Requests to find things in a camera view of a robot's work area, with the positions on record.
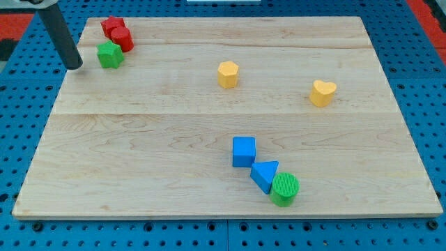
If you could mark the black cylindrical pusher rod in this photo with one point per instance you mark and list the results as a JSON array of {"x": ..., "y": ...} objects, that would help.
[{"x": 60, "y": 35}]

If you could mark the grey tool mount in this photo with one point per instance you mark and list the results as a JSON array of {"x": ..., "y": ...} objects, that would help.
[{"x": 34, "y": 5}]

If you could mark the green star block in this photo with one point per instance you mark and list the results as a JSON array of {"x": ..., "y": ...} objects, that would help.
[{"x": 110, "y": 55}]

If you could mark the red star block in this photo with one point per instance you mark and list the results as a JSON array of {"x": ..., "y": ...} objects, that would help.
[{"x": 110, "y": 24}]

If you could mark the red cylinder block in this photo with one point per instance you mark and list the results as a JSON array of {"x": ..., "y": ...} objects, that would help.
[{"x": 122, "y": 37}]

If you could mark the wooden board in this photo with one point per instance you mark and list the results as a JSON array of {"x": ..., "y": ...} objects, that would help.
[{"x": 153, "y": 139}]

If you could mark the yellow hexagon block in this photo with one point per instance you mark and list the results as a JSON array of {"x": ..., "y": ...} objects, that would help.
[{"x": 227, "y": 74}]

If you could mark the blue cube block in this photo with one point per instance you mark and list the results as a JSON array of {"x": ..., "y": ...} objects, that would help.
[{"x": 244, "y": 151}]

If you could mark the blue triangle block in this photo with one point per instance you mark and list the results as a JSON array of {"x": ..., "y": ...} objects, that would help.
[{"x": 262, "y": 173}]

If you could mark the green cylinder block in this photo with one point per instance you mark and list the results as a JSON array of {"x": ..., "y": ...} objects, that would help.
[{"x": 285, "y": 186}]

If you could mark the yellow heart block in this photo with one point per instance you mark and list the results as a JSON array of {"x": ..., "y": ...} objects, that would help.
[{"x": 322, "y": 93}]

